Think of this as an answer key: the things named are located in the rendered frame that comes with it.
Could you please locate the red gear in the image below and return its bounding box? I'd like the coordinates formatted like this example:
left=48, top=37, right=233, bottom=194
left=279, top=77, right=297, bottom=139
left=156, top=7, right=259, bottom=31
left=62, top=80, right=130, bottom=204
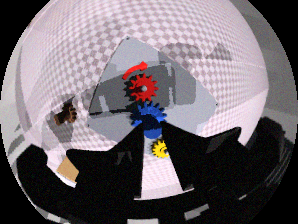
left=129, top=73, right=160, bottom=103

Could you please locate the blue gear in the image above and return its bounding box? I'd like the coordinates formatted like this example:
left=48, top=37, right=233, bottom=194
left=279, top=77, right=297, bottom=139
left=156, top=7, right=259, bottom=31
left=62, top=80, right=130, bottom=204
left=129, top=100, right=168, bottom=139

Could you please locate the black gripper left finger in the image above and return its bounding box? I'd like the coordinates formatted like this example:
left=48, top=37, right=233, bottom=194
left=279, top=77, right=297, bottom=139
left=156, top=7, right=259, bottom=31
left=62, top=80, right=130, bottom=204
left=65, top=123, right=145, bottom=198

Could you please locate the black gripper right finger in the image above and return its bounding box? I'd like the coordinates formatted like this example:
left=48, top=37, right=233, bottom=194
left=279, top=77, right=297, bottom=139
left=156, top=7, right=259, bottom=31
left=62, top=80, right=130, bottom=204
left=160, top=121, right=242, bottom=190

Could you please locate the brown gear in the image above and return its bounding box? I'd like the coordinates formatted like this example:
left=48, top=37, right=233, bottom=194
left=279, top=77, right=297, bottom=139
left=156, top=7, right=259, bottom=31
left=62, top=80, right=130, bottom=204
left=55, top=103, right=77, bottom=125

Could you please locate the red curved arrow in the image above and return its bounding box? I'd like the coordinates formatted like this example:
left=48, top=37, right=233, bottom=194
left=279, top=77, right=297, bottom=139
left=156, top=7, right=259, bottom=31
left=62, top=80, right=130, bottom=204
left=122, top=61, right=148, bottom=79

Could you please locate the yellow gear with black stripe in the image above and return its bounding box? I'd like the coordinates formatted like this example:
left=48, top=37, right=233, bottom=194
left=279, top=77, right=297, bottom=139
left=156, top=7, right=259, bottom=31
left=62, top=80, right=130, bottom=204
left=152, top=137, right=169, bottom=159

